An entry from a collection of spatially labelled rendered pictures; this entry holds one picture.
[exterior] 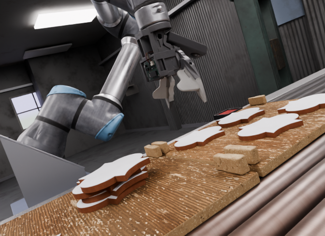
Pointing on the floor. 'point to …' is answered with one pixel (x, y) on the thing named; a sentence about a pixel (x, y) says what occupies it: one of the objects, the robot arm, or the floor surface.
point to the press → (262, 40)
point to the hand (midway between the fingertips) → (188, 105)
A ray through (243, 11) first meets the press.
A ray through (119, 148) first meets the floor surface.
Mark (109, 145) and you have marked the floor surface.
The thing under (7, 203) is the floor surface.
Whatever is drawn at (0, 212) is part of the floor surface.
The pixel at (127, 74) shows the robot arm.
